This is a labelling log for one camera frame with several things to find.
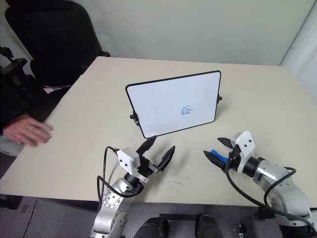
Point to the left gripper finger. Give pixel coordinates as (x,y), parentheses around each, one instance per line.
(167,158)
(147,145)

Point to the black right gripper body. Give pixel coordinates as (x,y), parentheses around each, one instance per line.
(234,158)

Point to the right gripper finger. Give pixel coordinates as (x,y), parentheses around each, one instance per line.
(225,142)
(215,161)

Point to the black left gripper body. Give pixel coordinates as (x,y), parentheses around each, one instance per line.
(144,168)

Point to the blue plastic object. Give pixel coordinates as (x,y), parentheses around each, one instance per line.
(219,155)

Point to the person's black sleeved forearm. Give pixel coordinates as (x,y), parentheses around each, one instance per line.
(10,106)

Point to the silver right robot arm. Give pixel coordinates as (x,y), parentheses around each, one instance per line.
(289,193)

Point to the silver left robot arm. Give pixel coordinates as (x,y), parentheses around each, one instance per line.
(114,205)

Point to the person's bare hand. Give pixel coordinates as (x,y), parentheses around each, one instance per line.
(26,130)

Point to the dark rounded shape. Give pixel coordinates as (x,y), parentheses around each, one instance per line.
(208,226)
(154,228)

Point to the black office chair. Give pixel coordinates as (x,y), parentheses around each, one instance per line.
(54,39)

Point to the black chair armrest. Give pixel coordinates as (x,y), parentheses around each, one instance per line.
(12,65)

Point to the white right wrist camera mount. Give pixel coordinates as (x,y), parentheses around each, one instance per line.
(245,145)

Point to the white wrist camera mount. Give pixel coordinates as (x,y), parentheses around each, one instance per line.
(245,145)
(126,158)

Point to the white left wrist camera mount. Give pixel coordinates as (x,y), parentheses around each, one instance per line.
(126,158)

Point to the white board with black frame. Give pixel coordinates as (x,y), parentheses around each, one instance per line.
(168,104)

